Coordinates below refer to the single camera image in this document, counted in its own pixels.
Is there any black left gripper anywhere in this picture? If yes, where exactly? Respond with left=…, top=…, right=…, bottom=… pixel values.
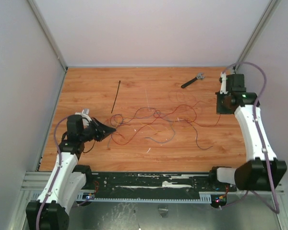
left=80, top=117, right=116, bottom=142

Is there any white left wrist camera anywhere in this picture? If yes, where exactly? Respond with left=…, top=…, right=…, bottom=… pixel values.
left=75, top=108, right=92, bottom=127

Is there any red wire tangle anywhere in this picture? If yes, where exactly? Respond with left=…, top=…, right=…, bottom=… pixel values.
left=103, top=90, right=223, bottom=147

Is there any yellow wire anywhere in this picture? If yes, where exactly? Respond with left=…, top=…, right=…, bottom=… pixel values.
left=110, top=116, right=196, bottom=136

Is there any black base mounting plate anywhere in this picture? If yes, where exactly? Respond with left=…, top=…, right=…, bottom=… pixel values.
left=82, top=172, right=237, bottom=195

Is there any grey slotted cable duct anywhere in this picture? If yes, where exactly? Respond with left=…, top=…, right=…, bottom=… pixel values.
left=76, top=190, right=212, bottom=204

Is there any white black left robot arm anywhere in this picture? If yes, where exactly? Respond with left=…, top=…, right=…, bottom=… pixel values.
left=25, top=112, right=116, bottom=230

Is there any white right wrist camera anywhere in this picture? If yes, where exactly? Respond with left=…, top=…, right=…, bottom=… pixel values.
left=220, top=72, right=228, bottom=94

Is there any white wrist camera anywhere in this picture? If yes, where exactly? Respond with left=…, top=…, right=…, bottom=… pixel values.
left=75, top=108, right=92, bottom=127
left=220, top=72, right=228, bottom=94

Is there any adjustable wrench black handle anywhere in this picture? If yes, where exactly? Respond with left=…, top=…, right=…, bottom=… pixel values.
left=181, top=73, right=205, bottom=89

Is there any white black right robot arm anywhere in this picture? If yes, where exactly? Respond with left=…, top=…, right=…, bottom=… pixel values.
left=208, top=73, right=287, bottom=191

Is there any aluminium frame rail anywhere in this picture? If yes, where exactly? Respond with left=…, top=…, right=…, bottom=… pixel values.
left=21, top=172, right=51, bottom=191

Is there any purple dark wire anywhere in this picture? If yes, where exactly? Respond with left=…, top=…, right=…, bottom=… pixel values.
left=110, top=107, right=214, bottom=150

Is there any black zip tie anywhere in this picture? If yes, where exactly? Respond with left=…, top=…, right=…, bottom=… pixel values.
left=111, top=80, right=121, bottom=114

